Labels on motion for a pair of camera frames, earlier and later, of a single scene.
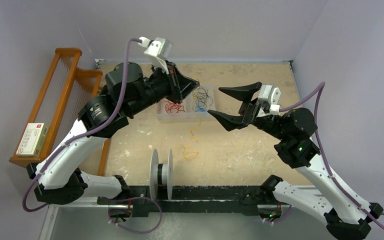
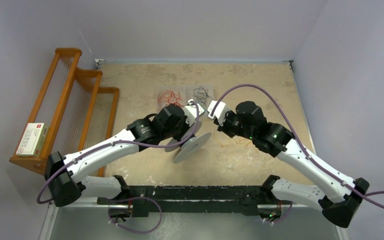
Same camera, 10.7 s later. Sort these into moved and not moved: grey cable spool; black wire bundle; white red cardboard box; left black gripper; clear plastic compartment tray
Moved: left black gripper; grey cable spool
Not moved: black wire bundle; white red cardboard box; clear plastic compartment tray
